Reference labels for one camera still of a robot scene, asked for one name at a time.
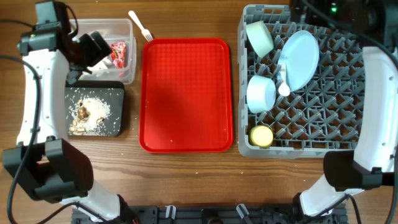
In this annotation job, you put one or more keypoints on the small light blue bowl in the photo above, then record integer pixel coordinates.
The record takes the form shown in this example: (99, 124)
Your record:
(261, 94)

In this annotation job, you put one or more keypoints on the black plastic tray bin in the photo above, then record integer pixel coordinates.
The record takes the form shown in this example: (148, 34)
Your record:
(118, 102)

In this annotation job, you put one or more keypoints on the yellow plastic cup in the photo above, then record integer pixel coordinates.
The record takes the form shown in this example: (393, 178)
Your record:
(261, 136)

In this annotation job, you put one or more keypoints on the clear plastic waste bin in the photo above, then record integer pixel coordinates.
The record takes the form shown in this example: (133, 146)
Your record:
(112, 31)

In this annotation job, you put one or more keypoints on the grey dishwasher rack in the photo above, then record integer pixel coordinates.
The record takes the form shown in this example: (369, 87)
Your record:
(326, 114)

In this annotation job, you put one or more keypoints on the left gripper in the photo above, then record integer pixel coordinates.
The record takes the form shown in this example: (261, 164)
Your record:
(97, 53)

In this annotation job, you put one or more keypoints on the red serving tray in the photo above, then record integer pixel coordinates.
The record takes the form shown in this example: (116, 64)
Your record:
(186, 96)

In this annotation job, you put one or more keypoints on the large light blue plate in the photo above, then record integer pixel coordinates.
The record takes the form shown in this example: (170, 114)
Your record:
(299, 58)

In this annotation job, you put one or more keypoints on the green bowl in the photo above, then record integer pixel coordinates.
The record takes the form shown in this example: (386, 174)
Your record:
(260, 38)

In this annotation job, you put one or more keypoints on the white plastic fork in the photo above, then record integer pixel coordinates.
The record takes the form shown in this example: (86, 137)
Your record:
(145, 32)

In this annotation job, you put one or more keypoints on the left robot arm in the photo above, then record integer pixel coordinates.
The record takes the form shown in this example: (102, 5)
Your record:
(44, 163)

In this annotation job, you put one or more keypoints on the white plastic spoon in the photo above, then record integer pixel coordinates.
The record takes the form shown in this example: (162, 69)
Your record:
(284, 89)

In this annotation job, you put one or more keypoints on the red snack wrapper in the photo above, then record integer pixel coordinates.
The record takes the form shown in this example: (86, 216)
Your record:
(118, 54)

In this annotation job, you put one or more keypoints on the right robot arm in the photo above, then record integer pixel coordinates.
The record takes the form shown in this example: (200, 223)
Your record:
(373, 162)

